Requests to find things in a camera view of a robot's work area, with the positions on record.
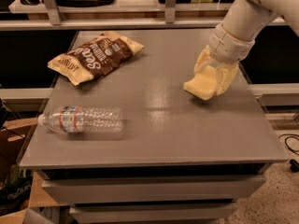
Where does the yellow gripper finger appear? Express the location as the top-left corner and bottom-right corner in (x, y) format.
(215, 63), (238, 96)
(193, 45), (214, 75)

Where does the brown chip bag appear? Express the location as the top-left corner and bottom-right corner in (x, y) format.
(48, 31), (144, 86)

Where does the yellow sponge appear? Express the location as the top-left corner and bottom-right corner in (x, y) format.
(183, 66), (217, 101)

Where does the black cable on floor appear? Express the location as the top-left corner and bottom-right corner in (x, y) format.
(278, 133), (299, 174)

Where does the cardboard box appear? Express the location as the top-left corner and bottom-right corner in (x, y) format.
(0, 118), (62, 224)

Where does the grey drawer cabinet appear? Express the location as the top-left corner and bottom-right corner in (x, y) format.
(21, 29), (288, 224)

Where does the grey drawer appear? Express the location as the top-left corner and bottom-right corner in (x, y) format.
(70, 203), (236, 224)
(42, 175), (265, 204)

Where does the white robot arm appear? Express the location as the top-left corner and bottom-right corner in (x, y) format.
(184, 0), (299, 100)

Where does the lower grey drawer front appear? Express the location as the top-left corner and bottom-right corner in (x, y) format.
(70, 203), (236, 224)

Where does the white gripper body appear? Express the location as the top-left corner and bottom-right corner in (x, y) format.
(208, 24), (255, 64)

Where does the metal shelf rail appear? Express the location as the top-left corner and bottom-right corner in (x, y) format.
(0, 0), (288, 32)

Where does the clear plastic water bottle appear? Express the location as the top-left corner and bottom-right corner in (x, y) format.
(37, 105), (123, 133)

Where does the upper grey drawer front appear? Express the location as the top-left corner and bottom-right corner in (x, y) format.
(42, 175), (265, 204)

